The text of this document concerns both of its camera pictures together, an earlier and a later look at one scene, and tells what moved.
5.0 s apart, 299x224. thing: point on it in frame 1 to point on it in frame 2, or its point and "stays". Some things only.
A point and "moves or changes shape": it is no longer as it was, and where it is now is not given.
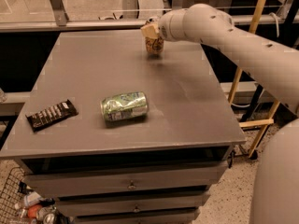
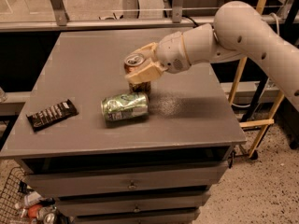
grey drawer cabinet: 117,135 stays
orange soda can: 154,46 moves or changes shape
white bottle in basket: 31,199 stays
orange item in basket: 32,210 stays
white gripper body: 165,28 to 171,53
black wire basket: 10,198 stays
